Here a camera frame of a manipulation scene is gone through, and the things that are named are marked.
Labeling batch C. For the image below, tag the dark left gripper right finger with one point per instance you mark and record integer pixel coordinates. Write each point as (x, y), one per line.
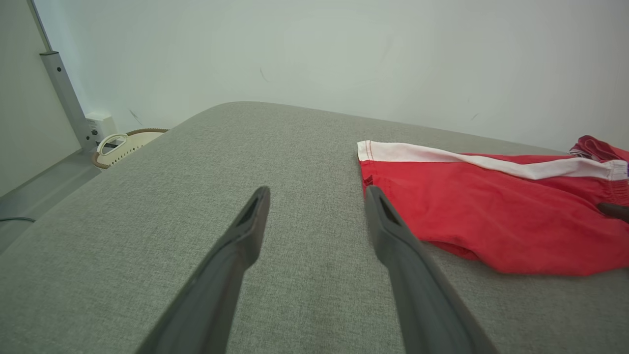
(422, 295)

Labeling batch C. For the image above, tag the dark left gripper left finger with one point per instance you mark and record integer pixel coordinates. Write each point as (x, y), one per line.
(211, 295)

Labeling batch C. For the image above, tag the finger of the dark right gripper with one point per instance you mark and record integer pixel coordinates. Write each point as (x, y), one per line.
(616, 211)

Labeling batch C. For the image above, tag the red shorts with white stripes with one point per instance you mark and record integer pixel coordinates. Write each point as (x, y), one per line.
(491, 216)

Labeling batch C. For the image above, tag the cream perforated laundry basket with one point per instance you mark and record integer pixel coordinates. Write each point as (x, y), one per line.
(123, 147)

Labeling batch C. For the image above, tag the white wall outlet box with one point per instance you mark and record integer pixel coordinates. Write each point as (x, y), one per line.
(100, 125)

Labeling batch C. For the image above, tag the grey metal post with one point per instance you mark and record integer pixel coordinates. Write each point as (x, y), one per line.
(64, 83)

